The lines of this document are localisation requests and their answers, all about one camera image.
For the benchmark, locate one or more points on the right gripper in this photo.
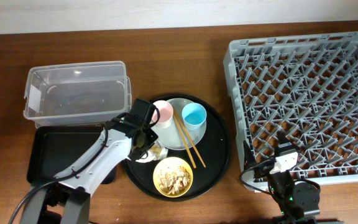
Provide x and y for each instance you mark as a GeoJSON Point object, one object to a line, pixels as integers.
{"type": "Point", "coordinates": [249, 159]}

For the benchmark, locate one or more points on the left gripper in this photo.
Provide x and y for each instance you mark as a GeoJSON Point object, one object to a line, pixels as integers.
{"type": "Point", "coordinates": [153, 137]}

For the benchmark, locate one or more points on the pink cup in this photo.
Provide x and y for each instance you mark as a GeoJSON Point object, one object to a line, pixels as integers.
{"type": "Point", "coordinates": [166, 114]}

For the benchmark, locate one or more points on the white napkin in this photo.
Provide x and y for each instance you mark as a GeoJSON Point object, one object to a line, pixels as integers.
{"type": "Point", "coordinates": [156, 152]}

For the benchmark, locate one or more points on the yellow bowl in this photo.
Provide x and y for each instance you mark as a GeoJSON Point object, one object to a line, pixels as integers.
{"type": "Point", "coordinates": [171, 162]}

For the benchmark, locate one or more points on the food scraps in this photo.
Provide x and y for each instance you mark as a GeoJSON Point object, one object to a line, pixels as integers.
{"type": "Point", "coordinates": [173, 180]}

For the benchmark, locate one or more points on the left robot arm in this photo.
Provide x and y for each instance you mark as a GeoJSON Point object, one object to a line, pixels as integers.
{"type": "Point", "coordinates": [66, 198]}

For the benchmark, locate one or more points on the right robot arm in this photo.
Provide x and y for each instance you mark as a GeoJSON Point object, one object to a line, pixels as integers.
{"type": "Point", "coordinates": [298, 200]}

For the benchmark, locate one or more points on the grey dishwasher rack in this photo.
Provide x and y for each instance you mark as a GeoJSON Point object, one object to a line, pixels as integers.
{"type": "Point", "coordinates": [305, 86]}

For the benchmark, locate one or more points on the left wooden chopstick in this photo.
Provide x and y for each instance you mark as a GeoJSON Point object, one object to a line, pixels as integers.
{"type": "Point", "coordinates": [177, 123]}

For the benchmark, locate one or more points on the wooden chopstick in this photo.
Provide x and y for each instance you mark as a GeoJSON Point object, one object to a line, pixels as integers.
{"type": "Point", "coordinates": [177, 123]}
{"type": "Point", "coordinates": [185, 133]}

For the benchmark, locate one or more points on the light grey plate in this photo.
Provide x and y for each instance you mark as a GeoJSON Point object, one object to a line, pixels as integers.
{"type": "Point", "coordinates": [169, 137]}

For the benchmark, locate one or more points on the right wooden chopstick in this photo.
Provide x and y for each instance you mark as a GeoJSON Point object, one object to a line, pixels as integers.
{"type": "Point", "coordinates": [185, 133]}

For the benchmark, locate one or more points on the blue cup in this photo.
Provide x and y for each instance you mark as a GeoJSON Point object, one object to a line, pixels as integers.
{"type": "Point", "coordinates": [194, 116]}

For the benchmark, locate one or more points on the clear plastic bin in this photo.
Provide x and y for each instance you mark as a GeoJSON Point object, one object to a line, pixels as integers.
{"type": "Point", "coordinates": [77, 93]}

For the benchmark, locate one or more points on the round black tray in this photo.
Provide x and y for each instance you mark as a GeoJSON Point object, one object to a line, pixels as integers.
{"type": "Point", "coordinates": [214, 147]}

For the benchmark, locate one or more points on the black rectangular tray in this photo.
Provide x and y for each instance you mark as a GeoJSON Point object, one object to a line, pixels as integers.
{"type": "Point", "coordinates": [57, 147]}

